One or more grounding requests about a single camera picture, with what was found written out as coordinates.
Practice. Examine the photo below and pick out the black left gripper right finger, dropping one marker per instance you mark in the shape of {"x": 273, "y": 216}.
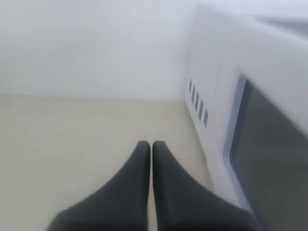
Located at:
{"x": 183, "y": 204}

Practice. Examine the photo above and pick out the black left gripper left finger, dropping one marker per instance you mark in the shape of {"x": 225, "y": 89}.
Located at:
{"x": 119, "y": 205}

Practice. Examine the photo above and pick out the white microwave door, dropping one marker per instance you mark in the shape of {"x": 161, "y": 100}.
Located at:
{"x": 261, "y": 128}

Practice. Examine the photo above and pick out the white Midea microwave oven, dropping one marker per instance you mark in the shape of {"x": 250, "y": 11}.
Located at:
{"x": 204, "y": 84}

